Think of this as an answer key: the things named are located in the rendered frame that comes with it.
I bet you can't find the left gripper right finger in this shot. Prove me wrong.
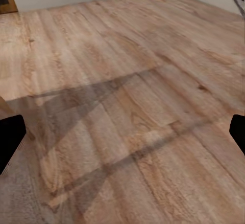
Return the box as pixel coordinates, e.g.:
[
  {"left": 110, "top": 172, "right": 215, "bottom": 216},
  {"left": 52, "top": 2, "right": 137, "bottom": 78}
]
[{"left": 229, "top": 114, "right": 245, "bottom": 155}]

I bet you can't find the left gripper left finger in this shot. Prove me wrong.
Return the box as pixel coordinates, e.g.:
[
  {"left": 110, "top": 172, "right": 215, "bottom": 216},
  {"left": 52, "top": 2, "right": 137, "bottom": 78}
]
[{"left": 0, "top": 115, "right": 26, "bottom": 174}]

